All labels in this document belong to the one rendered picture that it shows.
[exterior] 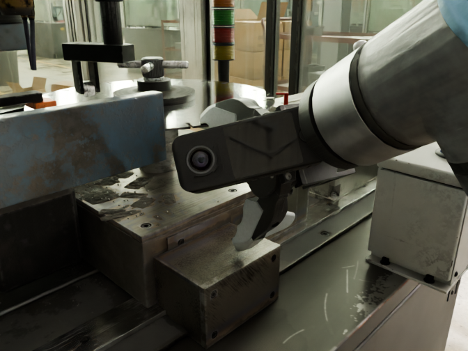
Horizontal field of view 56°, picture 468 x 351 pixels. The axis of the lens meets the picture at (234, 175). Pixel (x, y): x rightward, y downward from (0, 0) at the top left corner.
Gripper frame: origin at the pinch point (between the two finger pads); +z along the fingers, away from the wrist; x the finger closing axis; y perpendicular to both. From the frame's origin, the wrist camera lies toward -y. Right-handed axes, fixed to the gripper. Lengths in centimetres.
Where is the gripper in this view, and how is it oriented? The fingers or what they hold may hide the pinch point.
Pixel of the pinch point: (213, 183)
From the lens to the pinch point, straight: 47.9
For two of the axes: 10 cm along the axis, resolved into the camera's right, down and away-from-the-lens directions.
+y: 8.6, -1.7, 4.8
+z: -4.4, 2.4, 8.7
